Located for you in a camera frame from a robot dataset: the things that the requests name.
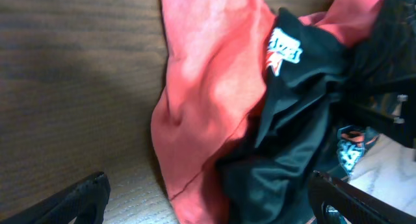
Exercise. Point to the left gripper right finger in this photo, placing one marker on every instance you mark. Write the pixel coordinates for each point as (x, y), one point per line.
(335, 201)

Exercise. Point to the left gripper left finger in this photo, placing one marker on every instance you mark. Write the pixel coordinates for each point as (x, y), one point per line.
(83, 202)

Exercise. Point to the red soccer t-shirt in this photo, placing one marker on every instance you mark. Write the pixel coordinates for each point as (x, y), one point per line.
(213, 98)

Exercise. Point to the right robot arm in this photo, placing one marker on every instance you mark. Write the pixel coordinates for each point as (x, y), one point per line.
(377, 165)

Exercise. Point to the black patterned jersey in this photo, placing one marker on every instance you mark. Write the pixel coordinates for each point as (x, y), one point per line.
(335, 82)

